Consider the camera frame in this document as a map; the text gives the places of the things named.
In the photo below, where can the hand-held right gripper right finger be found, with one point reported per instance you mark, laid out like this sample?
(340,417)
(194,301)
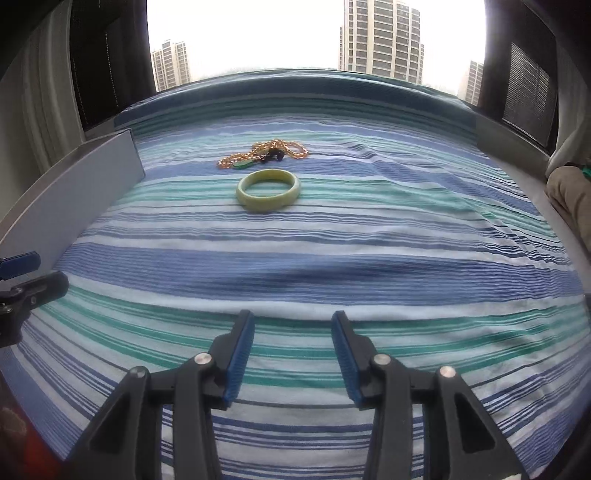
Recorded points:
(348,362)

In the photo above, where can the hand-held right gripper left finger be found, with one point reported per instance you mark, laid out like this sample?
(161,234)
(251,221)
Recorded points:
(240,357)

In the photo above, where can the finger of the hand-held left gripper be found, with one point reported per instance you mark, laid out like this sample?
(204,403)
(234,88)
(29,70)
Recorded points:
(44,285)
(18,265)

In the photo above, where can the white rectangular box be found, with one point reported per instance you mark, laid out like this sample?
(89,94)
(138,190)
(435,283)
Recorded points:
(92,184)

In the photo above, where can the pale green jade bangle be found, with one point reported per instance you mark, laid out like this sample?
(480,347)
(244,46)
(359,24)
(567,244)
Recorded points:
(258,206)

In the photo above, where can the blue green striped blanket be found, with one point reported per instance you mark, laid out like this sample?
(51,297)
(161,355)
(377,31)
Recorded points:
(323,263)

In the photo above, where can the white curtain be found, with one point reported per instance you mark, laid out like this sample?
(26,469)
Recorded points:
(41,106)
(575,115)

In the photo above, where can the dark window panel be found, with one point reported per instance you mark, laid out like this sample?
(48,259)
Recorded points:
(521,83)
(111,60)

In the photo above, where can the pale twin tower building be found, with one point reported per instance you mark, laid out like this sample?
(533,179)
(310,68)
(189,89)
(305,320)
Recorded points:
(472,83)
(171,67)

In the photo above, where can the green cloth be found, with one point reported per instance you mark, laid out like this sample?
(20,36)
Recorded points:
(587,170)

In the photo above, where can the tall grey tower building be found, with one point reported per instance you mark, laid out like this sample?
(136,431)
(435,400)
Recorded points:
(381,41)

